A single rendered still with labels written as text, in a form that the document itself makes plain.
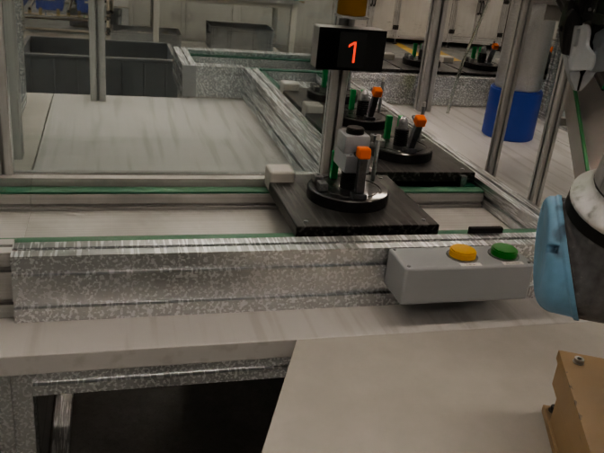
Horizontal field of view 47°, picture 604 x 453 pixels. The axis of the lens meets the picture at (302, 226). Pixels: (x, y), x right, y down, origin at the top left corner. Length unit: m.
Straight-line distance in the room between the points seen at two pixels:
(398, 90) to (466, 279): 1.50
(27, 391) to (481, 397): 0.59
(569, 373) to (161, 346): 0.51
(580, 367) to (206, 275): 0.50
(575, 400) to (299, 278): 0.42
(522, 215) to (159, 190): 0.65
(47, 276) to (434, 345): 0.54
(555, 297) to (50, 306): 0.65
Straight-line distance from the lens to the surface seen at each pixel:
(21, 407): 1.02
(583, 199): 0.68
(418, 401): 0.91
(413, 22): 10.49
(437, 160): 1.49
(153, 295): 1.01
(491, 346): 1.06
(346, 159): 1.14
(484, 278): 1.06
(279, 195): 1.18
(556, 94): 1.36
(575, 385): 0.85
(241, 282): 1.01
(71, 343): 0.97
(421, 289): 1.02
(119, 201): 1.23
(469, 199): 1.41
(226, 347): 0.97
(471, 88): 2.59
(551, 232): 0.69
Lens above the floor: 1.39
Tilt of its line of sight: 23 degrees down
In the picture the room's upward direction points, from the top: 6 degrees clockwise
